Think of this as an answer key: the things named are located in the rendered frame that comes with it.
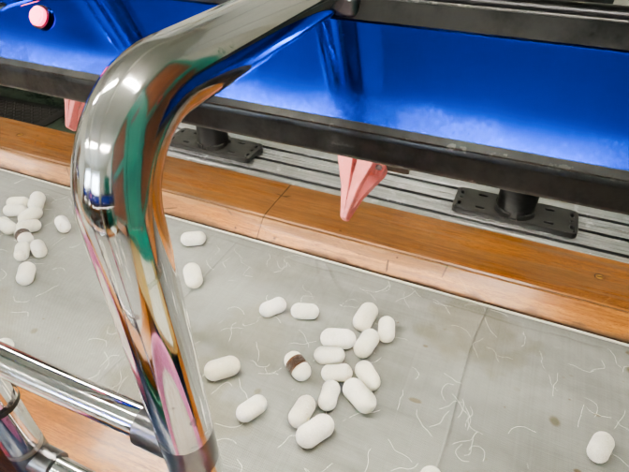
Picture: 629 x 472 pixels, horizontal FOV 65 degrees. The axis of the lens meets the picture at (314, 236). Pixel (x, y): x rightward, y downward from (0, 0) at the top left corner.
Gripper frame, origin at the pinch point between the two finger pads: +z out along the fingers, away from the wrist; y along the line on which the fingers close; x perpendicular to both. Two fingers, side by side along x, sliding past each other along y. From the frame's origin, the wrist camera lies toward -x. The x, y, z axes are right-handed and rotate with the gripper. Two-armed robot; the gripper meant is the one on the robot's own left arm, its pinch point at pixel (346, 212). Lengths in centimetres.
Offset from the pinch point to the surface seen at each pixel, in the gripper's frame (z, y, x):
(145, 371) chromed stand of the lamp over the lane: 14.8, 4.7, -34.8
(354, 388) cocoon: 16.7, 6.3, -1.7
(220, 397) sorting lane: 21.7, -5.7, -3.2
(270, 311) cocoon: 12.5, -5.9, 2.8
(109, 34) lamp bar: 0.0, -8.0, -29.4
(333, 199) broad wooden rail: -5.0, -6.9, 16.2
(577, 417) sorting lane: 13.0, 26.4, 4.3
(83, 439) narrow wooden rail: 27.3, -13.1, -11.2
